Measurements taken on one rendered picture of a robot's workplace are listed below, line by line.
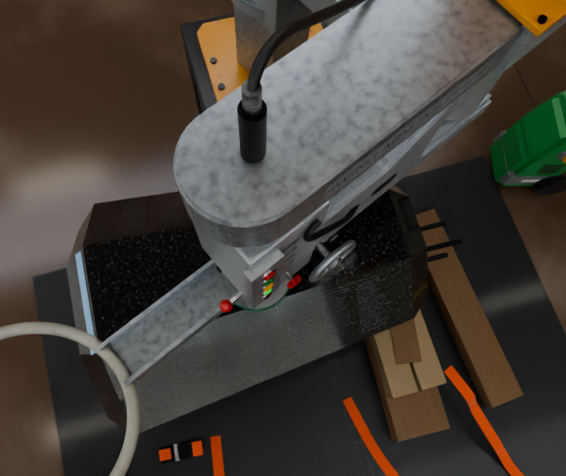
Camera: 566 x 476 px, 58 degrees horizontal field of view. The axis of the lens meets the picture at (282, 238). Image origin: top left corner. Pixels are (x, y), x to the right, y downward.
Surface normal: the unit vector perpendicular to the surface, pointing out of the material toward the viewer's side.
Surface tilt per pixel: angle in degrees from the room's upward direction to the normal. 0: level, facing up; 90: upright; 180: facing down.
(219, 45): 0
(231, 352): 45
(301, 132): 0
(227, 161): 0
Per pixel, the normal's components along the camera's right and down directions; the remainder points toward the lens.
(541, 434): 0.04, -0.30
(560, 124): -0.52, -0.24
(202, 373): 0.25, 0.43
